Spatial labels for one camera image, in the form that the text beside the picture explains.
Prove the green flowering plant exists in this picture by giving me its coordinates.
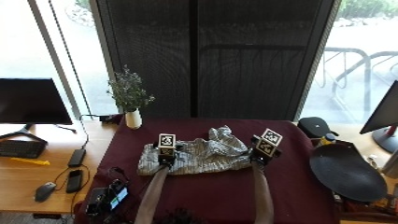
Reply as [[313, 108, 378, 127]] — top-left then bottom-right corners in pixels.
[[105, 64, 157, 113]]

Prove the black smartphone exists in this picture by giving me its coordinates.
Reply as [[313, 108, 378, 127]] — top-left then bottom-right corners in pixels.
[[65, 169, 84, 194]]

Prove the yellow tool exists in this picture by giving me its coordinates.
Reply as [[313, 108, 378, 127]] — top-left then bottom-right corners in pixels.
[[9, 157, 51, 166]]

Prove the grey striped shirt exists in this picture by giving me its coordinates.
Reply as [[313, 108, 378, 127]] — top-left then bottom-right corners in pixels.
[[137, 125, 254, 176]]

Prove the black cable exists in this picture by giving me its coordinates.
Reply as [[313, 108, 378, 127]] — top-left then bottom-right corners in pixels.
[[52, 113, 109, 216]]

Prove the dark red tablecloth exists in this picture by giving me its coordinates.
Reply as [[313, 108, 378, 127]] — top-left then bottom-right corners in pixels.
[[73, 117, 342, 224]]

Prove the black keyboard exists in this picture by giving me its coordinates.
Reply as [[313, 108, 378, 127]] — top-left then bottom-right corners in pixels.
[[0, 139, 48, 160]]

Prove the white vase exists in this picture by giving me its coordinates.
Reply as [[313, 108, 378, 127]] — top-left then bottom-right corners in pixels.
[[124, 107, 143, 130]]

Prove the grey computer mouse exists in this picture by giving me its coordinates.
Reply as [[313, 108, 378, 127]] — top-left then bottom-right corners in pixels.
[[33, 181, 57, 203]]

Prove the person's left hand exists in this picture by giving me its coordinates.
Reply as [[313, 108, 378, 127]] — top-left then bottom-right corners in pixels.
[[153, 141, 185, 169]]

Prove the metal bicycle rack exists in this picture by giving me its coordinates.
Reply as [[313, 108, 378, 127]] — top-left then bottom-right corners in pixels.
[[314, 46, 398, 123]]

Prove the black computer monitor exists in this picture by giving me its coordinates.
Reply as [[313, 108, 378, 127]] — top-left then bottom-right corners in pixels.
[[0, 77, 75, 145]]

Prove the dark mesh window blind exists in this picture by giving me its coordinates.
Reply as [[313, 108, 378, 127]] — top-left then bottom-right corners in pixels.
[[88, 0, 342, 121]]

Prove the person's right hand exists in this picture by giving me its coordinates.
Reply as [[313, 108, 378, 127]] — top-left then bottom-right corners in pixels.
[[248, 134, 284, 164]]

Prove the black monitor with red stand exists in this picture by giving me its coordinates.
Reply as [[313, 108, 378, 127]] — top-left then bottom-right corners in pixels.
[[358, 79, 398, 154]]

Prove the white marker cube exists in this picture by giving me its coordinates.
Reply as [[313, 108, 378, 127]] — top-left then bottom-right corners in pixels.
[[256, 128, 284, 158], [157, 133, 178, 156]]

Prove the black power adapter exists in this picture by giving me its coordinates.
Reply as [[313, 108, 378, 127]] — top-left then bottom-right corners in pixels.
[[67, 147, 87, 168]]

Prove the black device with lit screen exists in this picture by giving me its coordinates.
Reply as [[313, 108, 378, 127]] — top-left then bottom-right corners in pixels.
[[85, 178, 131, 217]]

